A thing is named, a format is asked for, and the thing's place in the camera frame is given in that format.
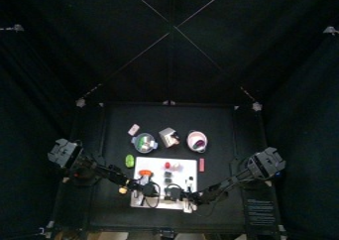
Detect small pink box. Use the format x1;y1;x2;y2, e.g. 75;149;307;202
127;123;140;137

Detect grey white toy box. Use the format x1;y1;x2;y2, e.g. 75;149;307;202
158;127;182;149

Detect white cutting board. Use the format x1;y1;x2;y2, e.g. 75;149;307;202
130;156;199;214

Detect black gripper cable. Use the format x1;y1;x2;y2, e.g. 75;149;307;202
143;193;162;209
163;182;186;196

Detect pink toy bowl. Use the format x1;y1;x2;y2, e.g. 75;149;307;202
186;130;210;154

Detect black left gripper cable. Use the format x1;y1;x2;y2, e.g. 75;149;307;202
143;193;162;209

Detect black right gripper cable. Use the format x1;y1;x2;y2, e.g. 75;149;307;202
163;182;186;196

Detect grey toy pot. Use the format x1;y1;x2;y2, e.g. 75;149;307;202
130;132;159;155

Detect green toy vegetable in pot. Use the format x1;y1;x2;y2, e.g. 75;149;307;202
135;137;147;152

